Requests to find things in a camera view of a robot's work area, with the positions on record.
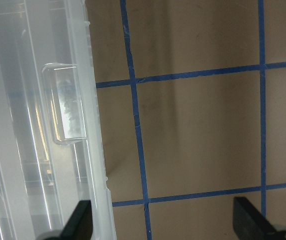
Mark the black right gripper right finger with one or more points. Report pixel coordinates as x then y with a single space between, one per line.
250 224

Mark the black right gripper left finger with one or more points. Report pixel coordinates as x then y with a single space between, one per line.
80 224

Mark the clear plastic box lid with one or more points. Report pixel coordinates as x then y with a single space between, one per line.
51 150

